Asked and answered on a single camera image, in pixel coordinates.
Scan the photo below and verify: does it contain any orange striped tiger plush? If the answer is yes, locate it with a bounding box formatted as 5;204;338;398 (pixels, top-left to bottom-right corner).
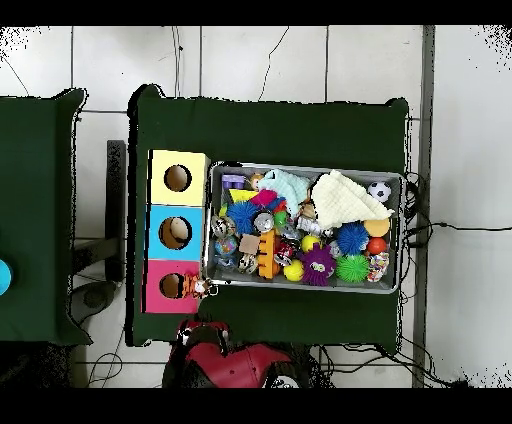
176;273;219;300

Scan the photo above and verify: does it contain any shallow metal mesh bin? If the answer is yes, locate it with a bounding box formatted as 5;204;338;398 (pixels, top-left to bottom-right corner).
203;161;405;295

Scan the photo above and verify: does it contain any orange building block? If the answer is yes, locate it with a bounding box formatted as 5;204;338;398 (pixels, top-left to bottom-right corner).
256;228;281;280

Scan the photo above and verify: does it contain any blue spiky rubber ball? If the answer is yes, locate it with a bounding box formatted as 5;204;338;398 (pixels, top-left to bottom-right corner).
334;220;370;256
226;200;261;236

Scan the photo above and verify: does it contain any purple spiky monster toy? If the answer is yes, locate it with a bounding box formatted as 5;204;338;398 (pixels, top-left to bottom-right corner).
297;243;338;287

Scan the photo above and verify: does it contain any yellow cheese wedge toy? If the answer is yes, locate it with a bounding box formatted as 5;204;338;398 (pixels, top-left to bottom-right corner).
228;188;261;203

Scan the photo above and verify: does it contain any green spiky rubber ball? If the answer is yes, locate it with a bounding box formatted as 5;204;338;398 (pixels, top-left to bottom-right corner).
334;253;370;284

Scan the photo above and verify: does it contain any mint knitted cloth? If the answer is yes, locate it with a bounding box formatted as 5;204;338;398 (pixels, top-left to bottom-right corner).
257;168;311;219

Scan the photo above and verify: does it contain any cream knitted cloth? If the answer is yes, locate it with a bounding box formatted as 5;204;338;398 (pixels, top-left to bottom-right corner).
310;169;395;231

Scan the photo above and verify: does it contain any orange rubber ball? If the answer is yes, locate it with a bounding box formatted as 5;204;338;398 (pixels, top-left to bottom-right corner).
365;236;388;256

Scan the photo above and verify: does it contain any green cloth side table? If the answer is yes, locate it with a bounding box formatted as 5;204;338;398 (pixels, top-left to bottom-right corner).
0;88;93;345

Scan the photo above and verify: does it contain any cyan ball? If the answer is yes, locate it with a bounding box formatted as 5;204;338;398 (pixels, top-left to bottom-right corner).
0;258;14;296

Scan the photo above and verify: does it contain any dark green table cloth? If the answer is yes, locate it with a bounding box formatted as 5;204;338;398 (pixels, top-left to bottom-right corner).
125;84;411;355

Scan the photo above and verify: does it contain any small soccer ball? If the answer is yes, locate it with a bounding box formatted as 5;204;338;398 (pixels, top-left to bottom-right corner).
366;180;392;203

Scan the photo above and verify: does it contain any black power cable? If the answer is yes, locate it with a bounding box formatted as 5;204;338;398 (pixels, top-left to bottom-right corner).
403;171;512;249

